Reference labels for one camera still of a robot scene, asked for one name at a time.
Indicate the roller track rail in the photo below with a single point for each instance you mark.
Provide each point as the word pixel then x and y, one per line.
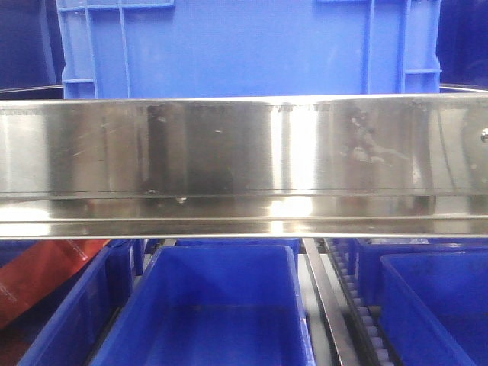
pixel 343 330

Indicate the dark blue far-left crate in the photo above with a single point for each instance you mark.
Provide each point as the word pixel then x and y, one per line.
pixel 31 47

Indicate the red bag in bin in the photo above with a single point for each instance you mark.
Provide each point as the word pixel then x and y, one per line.
pixel 40 270

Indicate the large blue upper crate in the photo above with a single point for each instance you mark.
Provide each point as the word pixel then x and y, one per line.
pixel 203 49

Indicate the blue right upper crate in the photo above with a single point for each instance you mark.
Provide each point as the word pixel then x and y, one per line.
pixel 462 43

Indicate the blue left lower bin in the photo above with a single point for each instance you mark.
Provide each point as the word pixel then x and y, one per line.
pixel 64 327

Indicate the stainless steel shelf rail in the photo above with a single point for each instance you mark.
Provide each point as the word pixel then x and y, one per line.
pixel 311 166

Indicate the blue centre lower bin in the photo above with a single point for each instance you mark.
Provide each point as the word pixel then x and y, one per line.
pixel 213 305

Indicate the blue right lower bin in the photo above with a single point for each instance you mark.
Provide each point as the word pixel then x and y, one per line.
pixel 434 307

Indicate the steel rail screw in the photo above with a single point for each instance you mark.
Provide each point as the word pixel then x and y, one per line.
pixel 484 135

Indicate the blue bin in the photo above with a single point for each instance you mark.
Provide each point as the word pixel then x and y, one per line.
pixel 213 305
pixel 64 327
pixel 434 307

